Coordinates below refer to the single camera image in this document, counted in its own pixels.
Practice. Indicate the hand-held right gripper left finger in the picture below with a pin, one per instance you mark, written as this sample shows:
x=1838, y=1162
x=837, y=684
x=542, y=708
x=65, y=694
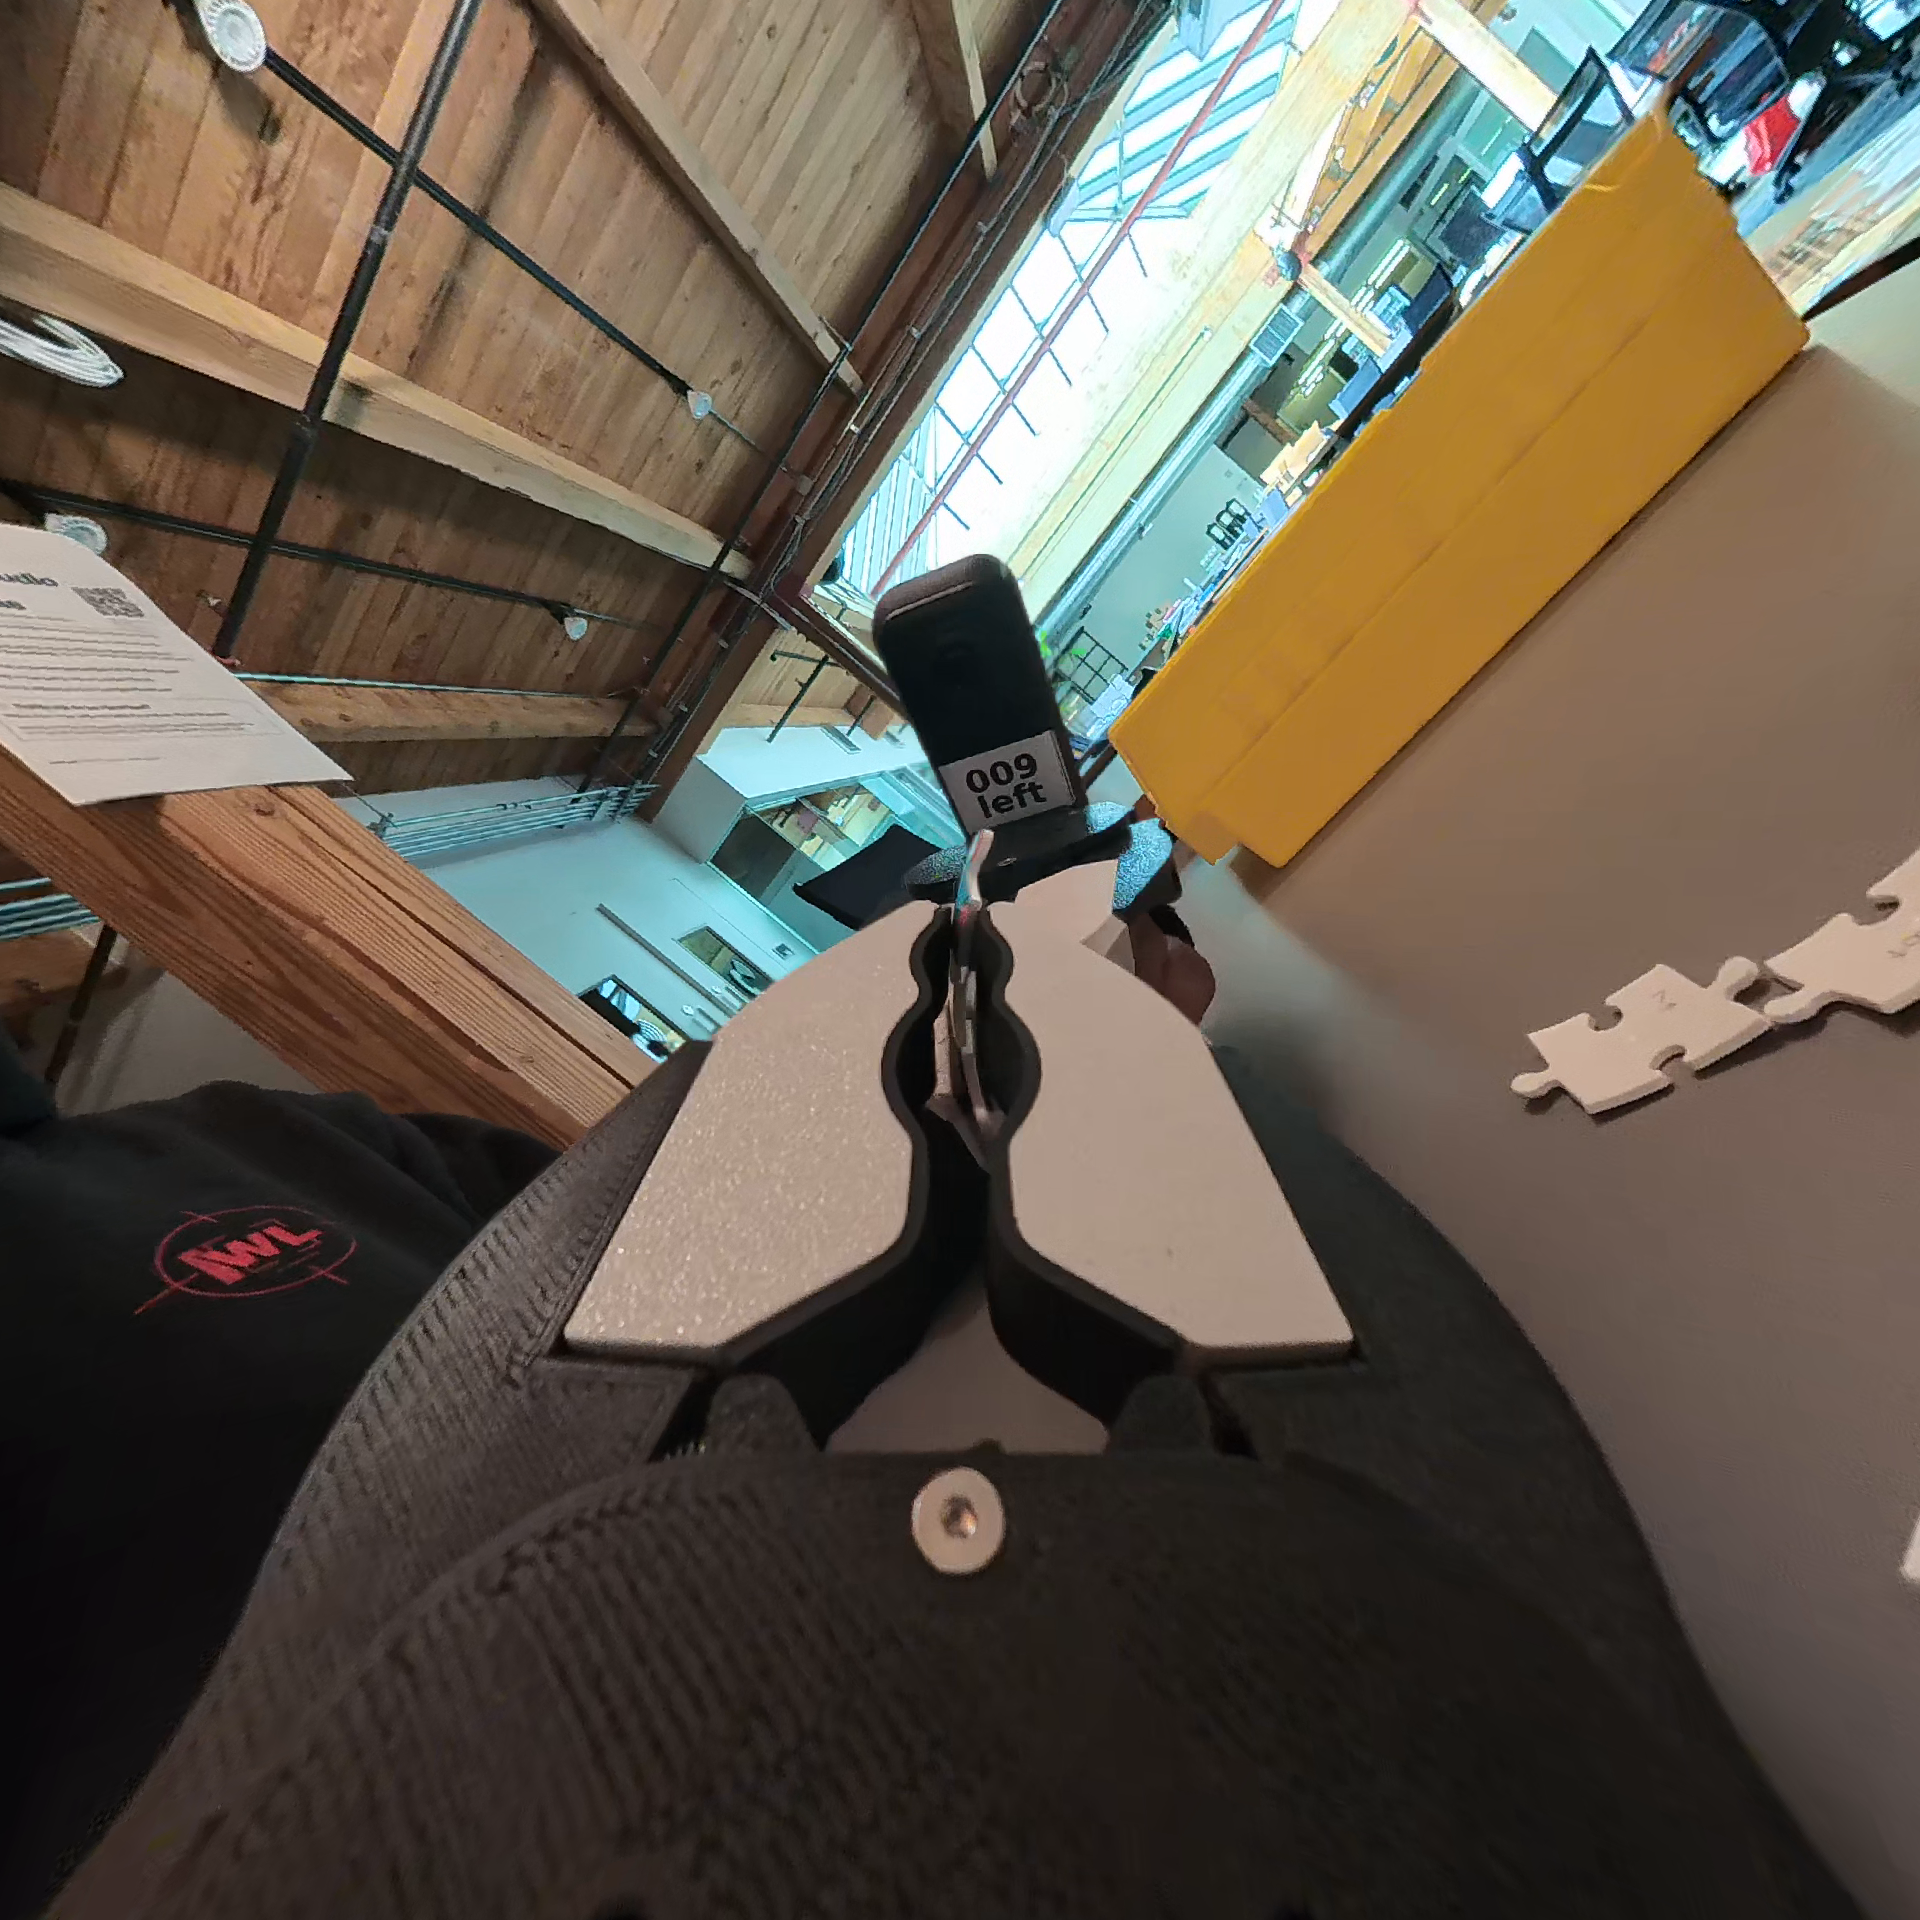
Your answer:
x=750, y=1185

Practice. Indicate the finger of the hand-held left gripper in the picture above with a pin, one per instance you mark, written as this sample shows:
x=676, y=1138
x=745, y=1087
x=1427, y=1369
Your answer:
x=1079, y=909

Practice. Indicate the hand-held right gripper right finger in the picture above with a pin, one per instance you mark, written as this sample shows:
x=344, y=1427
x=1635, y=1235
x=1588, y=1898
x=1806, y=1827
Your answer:
x=1172, y=1185

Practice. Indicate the colourful curved puzzle ball section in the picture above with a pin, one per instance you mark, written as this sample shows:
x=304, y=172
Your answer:
x=968, y=1036

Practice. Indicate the yellow plastic bin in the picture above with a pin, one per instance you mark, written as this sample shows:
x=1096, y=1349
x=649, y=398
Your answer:
x=1470, y=495

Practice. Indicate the white jigsaw puzzle piece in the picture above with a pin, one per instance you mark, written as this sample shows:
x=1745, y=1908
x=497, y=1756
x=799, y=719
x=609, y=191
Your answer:
x=1861, y=954
x=1635, y=1036

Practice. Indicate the person's left hand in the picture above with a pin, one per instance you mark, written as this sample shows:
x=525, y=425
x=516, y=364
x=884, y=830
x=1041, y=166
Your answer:
x=1179, y=967

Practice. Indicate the dark flat panel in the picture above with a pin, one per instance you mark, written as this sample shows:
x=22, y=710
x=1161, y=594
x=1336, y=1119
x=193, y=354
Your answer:
x=862, y=897

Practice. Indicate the large paned window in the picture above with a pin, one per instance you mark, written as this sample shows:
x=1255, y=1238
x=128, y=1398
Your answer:
x=1021, y=347

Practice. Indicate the wooden beam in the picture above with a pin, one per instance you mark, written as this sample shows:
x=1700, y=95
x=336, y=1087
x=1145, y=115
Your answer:
x=300, y=932

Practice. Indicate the black hooded sweatshirt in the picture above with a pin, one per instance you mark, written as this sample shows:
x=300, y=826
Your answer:
x=182, y=1501

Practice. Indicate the black ceiling pipe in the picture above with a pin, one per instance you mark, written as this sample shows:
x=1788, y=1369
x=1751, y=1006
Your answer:
x=356, y=300

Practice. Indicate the printed paper notice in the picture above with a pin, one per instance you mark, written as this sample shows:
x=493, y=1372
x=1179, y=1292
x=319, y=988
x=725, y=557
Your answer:
x=135, y=676

